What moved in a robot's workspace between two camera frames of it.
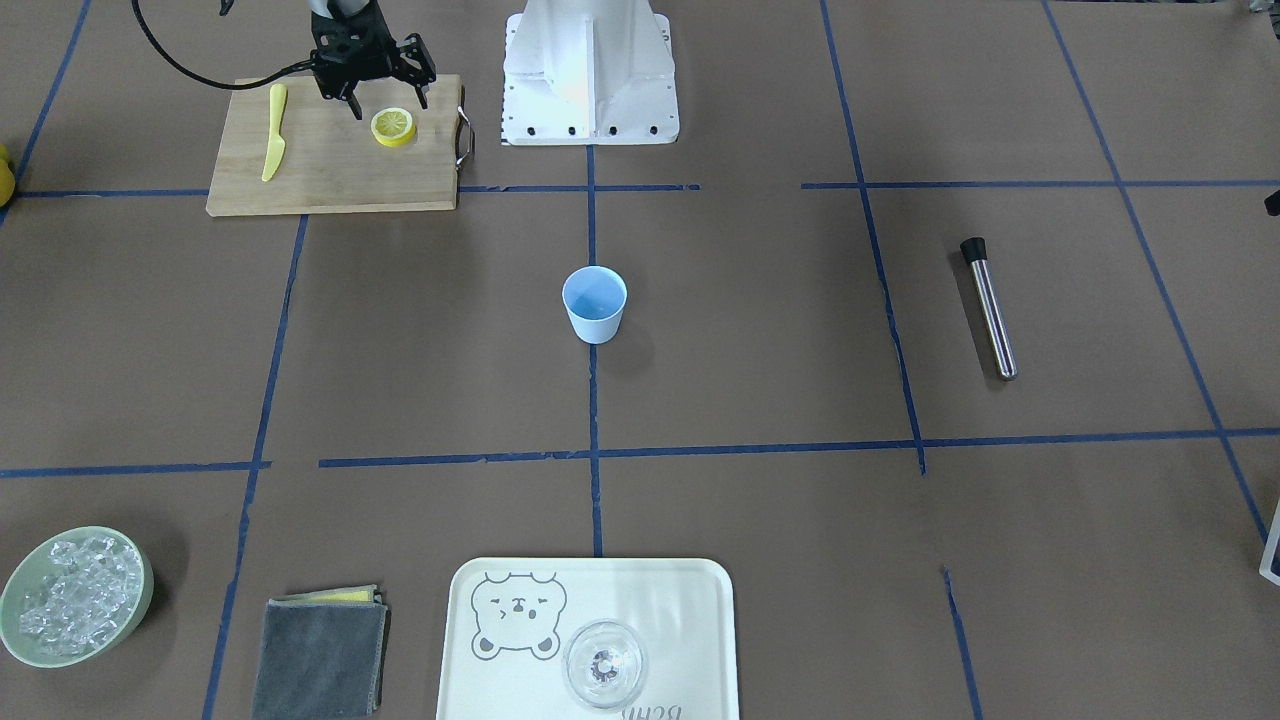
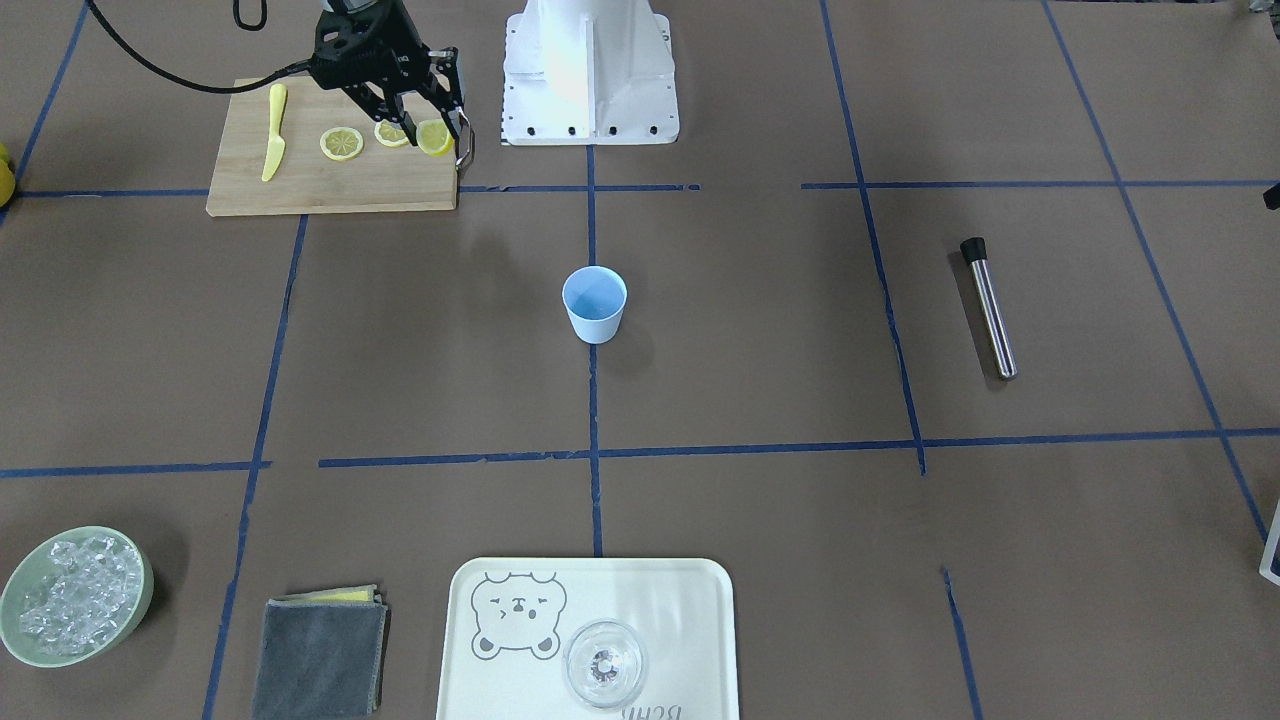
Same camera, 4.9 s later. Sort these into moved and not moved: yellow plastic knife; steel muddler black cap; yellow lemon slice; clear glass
Moved: yellow lemon slice
Not moved: yellow plastic knife; clear glass; steel muddler black cap
